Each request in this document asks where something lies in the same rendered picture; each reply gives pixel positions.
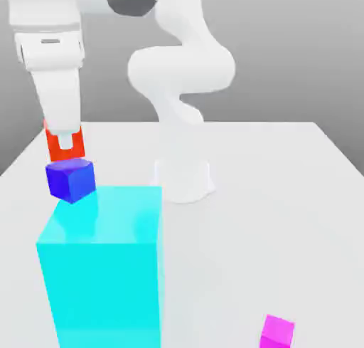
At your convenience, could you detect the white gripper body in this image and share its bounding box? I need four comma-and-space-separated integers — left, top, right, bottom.
29, 67, 82, 135

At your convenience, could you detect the small red cube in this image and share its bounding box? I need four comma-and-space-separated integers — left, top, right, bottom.
43, 119, 87, 163

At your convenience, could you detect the small blue cube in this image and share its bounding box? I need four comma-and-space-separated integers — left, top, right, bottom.
45, 157, 97, 206

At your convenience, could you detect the small magenta cube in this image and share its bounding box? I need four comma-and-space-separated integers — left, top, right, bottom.
259, 313, 296, 348

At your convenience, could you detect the large cyan box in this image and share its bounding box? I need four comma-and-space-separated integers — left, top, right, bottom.
35, 184, 165, 348

